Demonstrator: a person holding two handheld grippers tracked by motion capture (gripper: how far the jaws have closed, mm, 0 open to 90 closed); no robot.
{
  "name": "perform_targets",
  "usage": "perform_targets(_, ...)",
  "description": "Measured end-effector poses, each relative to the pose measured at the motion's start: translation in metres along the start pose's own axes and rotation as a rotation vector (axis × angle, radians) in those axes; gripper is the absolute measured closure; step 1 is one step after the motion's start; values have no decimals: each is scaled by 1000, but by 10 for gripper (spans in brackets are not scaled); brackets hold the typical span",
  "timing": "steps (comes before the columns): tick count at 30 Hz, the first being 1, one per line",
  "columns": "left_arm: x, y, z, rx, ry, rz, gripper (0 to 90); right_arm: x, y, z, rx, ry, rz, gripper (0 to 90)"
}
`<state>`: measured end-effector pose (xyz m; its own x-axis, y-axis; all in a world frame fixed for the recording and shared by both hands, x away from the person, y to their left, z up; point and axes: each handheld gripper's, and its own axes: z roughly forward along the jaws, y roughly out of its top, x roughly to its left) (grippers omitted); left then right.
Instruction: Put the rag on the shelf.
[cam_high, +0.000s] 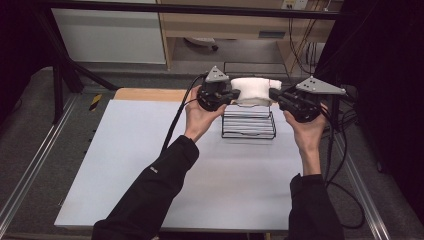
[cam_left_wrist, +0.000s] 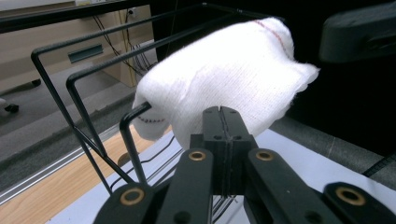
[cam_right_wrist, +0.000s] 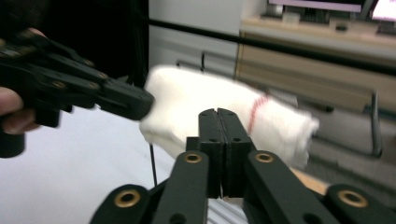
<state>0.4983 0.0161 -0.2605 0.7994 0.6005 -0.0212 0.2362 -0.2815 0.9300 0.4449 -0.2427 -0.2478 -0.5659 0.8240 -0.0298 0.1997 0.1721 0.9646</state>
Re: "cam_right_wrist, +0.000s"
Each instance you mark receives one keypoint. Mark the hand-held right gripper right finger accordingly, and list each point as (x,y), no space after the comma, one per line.
(235,140)

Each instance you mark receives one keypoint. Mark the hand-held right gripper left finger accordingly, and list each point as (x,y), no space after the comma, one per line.
(213,140)

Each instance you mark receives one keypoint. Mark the white towel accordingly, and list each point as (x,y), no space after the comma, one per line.
(186,93)

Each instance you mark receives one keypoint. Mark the black curtain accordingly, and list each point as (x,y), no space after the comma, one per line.
(93,31)

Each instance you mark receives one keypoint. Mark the white table sheet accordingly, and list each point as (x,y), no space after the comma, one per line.
(77,174)

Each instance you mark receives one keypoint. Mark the wooden desk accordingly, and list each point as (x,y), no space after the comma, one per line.
(311,71)

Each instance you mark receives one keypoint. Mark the white cabinet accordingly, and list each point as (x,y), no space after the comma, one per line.
(193,15)

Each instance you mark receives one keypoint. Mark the computer monitor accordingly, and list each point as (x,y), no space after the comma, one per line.
(384,11)
(314,3)

